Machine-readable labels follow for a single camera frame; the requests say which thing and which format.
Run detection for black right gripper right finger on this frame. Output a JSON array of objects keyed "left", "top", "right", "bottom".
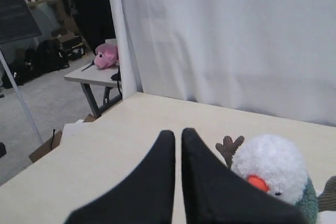
[{"left": 181, "top": 128, "right": 307, "bottom": 223}]

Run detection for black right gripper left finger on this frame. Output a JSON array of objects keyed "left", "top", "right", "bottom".
[{"left": 65, "top": 130, "right": 175, "bottom": 223}]

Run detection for green fuzzy scarf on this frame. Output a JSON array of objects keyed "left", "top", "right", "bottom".
[{"left": 295, "top": 177, "right": 319, "bottom": 224}]

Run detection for cardboard box by table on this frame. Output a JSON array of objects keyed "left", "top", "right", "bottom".
[{"left": 29, "top": 114, "right": 96, "bottom": 163}]

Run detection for grey side table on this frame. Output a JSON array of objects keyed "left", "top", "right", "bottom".
[{"left": 64, "top": 65, "right": 122, "bottom": 119}]

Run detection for pink plush toy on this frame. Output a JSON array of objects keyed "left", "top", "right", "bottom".
[{"left": 94, "top": 44, "right": 119, "bottom": 70}]

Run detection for white curtain backdrop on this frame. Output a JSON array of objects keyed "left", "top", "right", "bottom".
[{"left": 110, "top": 0, "right": 335, "bottom": 126}]

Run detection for black bags on floor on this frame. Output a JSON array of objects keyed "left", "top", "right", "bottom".
[{"left": 9, "top": 39, "right": 87, "bottom": 86}]

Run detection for white metal pole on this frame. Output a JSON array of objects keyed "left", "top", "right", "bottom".
[{"left": 0, "top": 51, "right": 43, "bottom": 145}]

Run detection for dark standing figure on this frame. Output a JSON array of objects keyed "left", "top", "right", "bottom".
[{"left": 61, "top": 0, "right": 116, "bottom": 51}]

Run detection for dark board panel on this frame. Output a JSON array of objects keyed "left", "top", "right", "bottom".
[{"left": 0, "top": 0, "right": 42, "bottom": 44}]

